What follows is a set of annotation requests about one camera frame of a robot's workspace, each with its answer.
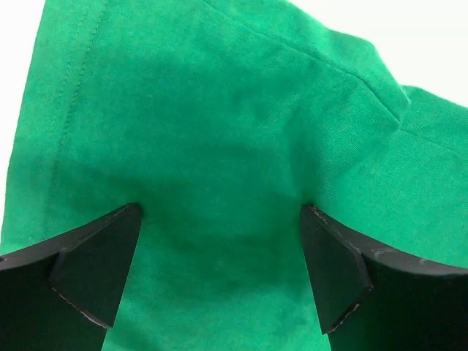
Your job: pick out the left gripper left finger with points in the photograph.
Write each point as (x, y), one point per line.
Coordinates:
(63, 293)

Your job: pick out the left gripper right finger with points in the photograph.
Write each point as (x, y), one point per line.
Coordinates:
(371, 296)

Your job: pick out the green t shirt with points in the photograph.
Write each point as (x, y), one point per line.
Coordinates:
(223, 118)

